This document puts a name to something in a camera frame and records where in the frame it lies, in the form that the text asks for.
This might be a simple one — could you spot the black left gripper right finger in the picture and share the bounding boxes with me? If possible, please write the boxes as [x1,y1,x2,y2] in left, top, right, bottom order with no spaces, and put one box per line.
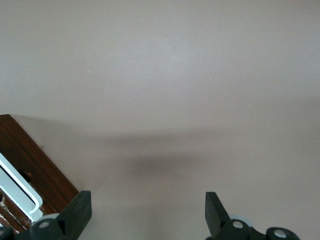
[205,191,301,240]

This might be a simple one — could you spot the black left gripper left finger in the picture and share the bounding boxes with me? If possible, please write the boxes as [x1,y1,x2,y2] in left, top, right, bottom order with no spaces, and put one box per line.
[0,190,93,240]

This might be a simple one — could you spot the white metal drawer handle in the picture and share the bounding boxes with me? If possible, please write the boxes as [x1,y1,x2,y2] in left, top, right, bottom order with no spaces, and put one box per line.
[0,151,44,223]

